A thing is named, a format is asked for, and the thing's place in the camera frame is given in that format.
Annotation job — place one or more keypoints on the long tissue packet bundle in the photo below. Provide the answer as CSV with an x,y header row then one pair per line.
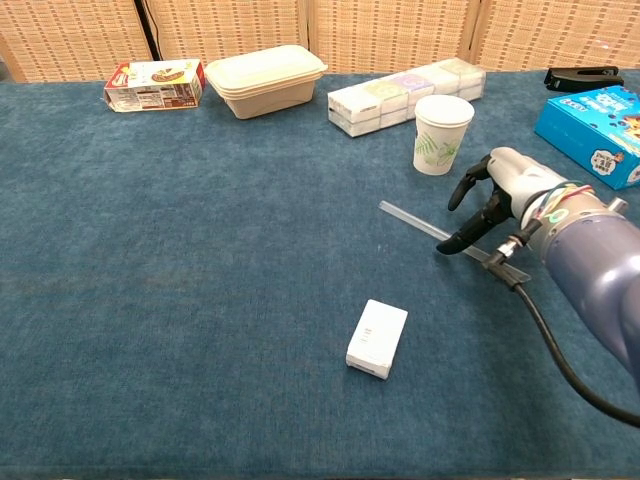
x,y
380,102

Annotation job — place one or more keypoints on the bamboo folding screen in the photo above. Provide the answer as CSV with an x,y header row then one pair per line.
x,y
390,35

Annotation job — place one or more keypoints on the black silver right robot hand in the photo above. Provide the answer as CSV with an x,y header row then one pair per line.
x,y
515,175

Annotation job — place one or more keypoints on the beige lidded food container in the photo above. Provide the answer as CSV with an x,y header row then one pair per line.
x,y
265,82

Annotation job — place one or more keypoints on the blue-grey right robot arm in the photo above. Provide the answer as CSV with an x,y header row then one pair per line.
x,y
600,250

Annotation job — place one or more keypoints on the red snack box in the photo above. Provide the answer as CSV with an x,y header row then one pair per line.
x,y
155,85

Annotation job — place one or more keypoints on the blue table cloth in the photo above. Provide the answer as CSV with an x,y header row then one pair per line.
x,y
200,250

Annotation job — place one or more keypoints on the black stapler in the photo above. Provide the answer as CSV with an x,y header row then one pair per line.
x,y
582,79

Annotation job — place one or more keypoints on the white paper cup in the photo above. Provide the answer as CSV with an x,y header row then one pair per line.
x,y
442,130

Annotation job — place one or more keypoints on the clear plastic straw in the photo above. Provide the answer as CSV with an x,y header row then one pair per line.
x,y
415,220

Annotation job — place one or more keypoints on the small white box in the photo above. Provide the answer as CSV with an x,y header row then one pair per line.
x,y
377,337

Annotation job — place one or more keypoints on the blue cookie box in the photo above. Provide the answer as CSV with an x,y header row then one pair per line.
x,y
595,130

